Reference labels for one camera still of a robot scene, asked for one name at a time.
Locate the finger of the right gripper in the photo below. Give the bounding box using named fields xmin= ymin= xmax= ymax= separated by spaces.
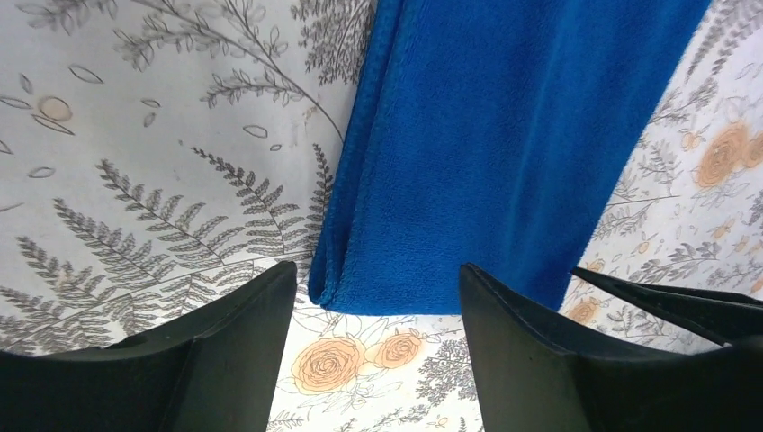
xmin=571 ymin=267 xmax=762 ymax=346

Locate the blue towel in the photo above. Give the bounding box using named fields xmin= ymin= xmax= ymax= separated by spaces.
xmin=309 ymin=0 xmax=709 ymax=315

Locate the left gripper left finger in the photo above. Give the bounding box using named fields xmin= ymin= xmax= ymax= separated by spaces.
xmin=1 ymin=262 xmax=297 ymax=431

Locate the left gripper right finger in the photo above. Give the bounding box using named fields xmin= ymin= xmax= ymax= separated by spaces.
xmin=459 ymin=264 xmax=762 ymax=431

